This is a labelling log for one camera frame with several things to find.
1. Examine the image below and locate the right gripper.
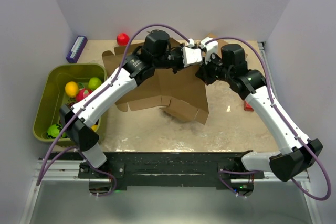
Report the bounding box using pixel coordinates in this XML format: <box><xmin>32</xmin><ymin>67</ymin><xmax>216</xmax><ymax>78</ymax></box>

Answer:
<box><xmin>197</xmin><ymin>52</ymin><xmax>233</xmax><ymax>86</ymax></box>

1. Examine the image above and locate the brown cardboard box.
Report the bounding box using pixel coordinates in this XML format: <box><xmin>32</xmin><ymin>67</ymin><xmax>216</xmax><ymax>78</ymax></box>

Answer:
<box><xmin>101</xmin><ymin>37</ymin><xmax>228</xmax><ymax>125</ymax></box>

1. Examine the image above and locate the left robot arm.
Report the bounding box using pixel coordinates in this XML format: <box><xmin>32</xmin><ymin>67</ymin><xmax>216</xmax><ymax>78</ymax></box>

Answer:
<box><xmin>59</xmin><ymin>29</ymin><xmax>195</xmax><ymax>178</ymax></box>

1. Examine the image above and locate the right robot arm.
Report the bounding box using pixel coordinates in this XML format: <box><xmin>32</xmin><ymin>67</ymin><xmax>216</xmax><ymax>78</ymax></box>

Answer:
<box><xmin>196</xmin><ymin>41</ymin><xmax>323</xmax><ymax>182</ymax></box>

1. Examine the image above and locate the red rectangular box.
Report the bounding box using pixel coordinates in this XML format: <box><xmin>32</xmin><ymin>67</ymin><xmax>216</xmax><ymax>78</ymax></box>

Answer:
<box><xmin>243</xmin><ymin>101</ymin><xmax>254</xmax><ymax>112</ymax></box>

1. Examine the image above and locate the purple rectangular box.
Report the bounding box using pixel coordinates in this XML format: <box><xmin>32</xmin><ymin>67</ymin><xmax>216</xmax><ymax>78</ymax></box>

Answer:
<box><xmin>66</xmin><ymin>36</ymin><xmax>88</xmax><ymax>63</ymax></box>

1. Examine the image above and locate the red apple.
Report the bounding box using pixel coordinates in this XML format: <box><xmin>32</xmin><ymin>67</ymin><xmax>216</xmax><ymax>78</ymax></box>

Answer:
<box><xmin>117</xmin><ymin>33</ymin><xmax>130</xmax><ymax>46</ymax></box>

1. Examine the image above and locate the green lime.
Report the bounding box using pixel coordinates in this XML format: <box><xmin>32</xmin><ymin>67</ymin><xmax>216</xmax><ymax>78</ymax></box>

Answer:
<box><xmin>88</xmin><ymin>77</ymin><xmax>102</xmax><ymax>91</ymax></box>

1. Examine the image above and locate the red dragon fruit toy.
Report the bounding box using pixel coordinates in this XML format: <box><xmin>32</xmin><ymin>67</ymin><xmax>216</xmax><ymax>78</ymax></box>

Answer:
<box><xmin>75</xmin><ymin>88</ymin><xmax>92</xmax><ymax>102</ymax></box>

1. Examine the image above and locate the yellow lemon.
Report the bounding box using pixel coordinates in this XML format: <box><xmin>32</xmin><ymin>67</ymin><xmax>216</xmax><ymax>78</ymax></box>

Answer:
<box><xmin>65</xmin><ymin>81</ymin><xmax>79</xmax><ymax>98</ymax></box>

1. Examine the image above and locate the green plastic bin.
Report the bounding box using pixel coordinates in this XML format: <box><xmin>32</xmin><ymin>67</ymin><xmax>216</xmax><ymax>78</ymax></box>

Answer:
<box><xmin>33</xmin><ymin>63</ymin><xmax>107</xmax><ymax>144</ymax></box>

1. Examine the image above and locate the green watermelon ball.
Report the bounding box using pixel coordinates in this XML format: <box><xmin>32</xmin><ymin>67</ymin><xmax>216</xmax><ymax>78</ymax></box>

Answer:
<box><xmin>47</xmin><ymin>124</ymin><xmax>62</xmax><ymax>139</ymax></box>

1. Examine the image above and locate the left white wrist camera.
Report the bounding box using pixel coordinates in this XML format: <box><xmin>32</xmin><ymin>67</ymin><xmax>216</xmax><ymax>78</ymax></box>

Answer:
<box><xmin>182</xmin><ymin>39</ymin><xmax>203</xmax><ymax>68</ymax></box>

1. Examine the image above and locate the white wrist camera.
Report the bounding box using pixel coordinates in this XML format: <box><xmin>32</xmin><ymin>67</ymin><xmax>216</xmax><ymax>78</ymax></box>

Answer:
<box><xmin>182</xmin><ymin>39</ymin><xmax>203</xmax><ymax>68</ymax></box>
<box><xmin>199</xmin><ymin>37</ymin><xmax>218</xmax><ymax>64</ymax></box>

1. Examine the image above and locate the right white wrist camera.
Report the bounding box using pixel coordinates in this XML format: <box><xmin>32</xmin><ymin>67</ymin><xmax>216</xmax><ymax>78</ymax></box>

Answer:
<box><xmin>199</xmin><ymin>37</ymin><xmax>218</xmax><ymax>64</ymax></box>

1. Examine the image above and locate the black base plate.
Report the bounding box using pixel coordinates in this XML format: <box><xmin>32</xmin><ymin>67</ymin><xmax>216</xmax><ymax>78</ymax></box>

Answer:
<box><xmin>78</xmin><ymin>150</ymin><xmax>265</xmax><ymax>191</ymax></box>

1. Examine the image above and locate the aluminium frame rail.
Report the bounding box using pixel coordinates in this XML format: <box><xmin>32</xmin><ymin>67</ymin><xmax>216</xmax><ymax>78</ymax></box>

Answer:
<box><xmin>19</xmin><ymin>161</ymin><xmax>93</xmax><ymax>223</ymax></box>

